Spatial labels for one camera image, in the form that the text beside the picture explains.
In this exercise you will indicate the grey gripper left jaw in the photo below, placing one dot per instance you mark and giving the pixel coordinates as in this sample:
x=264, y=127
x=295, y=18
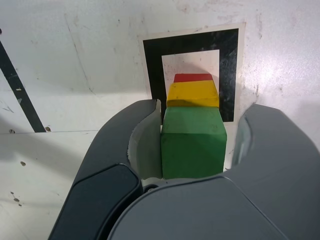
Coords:
x=100, y=180

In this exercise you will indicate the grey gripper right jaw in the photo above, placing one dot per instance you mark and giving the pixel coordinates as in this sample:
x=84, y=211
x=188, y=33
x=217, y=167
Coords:
x=270, y=180

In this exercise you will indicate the green cube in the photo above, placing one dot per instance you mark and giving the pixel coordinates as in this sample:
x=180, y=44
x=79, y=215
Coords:
x=192, y=145

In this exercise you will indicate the yellow cube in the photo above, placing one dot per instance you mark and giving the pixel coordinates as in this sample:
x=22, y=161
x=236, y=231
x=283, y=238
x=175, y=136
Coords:
x=192, y=93

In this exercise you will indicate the red cube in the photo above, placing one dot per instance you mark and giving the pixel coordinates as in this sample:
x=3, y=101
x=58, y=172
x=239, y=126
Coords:
x=192, y=78

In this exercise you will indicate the black tape square outline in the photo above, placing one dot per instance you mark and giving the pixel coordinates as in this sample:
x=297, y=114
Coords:
x=153, y=70

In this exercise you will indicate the black tape strip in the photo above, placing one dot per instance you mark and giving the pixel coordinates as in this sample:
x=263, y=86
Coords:
x=13, y=80

